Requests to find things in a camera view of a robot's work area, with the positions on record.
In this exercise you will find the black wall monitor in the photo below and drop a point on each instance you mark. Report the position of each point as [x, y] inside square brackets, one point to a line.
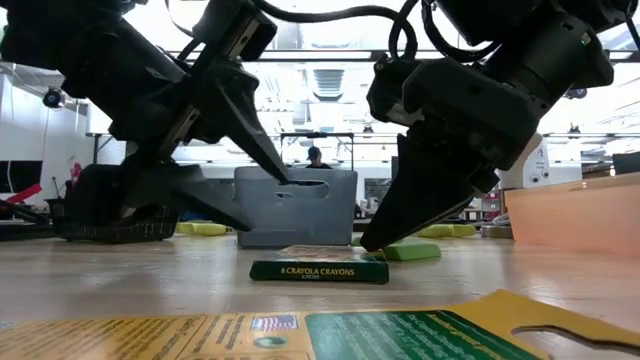
[20, 175]

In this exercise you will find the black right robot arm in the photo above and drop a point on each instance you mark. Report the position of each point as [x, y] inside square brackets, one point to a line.
[550, 30]

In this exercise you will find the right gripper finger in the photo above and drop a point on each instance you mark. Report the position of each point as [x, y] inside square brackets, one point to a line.
[425, 190]

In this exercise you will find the black background rig frame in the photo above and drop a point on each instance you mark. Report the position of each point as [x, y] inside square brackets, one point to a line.
[320, 134]

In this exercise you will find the black mesh basket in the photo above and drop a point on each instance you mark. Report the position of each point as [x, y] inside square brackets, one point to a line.
[100, 232]

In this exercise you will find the grey plastic bin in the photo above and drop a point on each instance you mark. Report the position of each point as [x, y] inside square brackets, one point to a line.
[300, 220]

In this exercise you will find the person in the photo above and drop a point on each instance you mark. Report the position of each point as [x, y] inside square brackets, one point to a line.
[314, 152]

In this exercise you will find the black ceiling track light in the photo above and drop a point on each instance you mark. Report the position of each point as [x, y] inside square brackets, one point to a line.
[52, 97]

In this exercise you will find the red angled object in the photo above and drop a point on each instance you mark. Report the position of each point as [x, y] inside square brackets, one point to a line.
[25, 194]

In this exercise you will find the orange translucent bin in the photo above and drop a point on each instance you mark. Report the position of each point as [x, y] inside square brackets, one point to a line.
[575, 215]

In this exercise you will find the black background table frame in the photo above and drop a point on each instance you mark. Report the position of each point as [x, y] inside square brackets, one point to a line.
[95, 150]

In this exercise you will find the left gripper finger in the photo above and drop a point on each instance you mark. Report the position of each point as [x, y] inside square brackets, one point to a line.
[170, 187]
[230, 110]

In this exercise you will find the green eraser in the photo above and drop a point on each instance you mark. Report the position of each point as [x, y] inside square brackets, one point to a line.
[356, 240]
[412, 251]

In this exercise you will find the white device with icons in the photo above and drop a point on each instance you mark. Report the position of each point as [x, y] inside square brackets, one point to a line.
[565, 172]

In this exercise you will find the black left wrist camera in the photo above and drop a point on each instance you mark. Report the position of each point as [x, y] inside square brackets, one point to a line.
[235, 25]

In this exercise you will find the yellow green Crayola crayon box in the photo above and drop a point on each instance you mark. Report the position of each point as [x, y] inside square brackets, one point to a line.
[320, 272]
[200, 335]

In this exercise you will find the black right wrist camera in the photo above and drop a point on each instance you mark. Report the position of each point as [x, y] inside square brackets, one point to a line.
[390, 90]

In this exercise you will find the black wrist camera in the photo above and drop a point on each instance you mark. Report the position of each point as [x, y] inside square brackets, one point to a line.
[390, 90]
[235, 25]

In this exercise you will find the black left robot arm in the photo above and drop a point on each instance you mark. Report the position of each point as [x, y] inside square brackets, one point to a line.
[60, 50]

